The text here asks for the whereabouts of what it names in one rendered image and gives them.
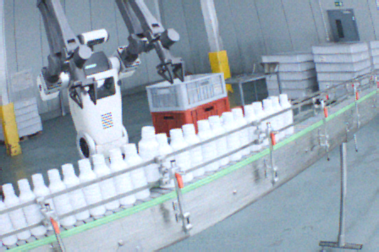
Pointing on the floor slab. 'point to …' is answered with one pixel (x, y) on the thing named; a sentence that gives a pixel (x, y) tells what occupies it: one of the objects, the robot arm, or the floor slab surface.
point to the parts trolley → (252, 81)
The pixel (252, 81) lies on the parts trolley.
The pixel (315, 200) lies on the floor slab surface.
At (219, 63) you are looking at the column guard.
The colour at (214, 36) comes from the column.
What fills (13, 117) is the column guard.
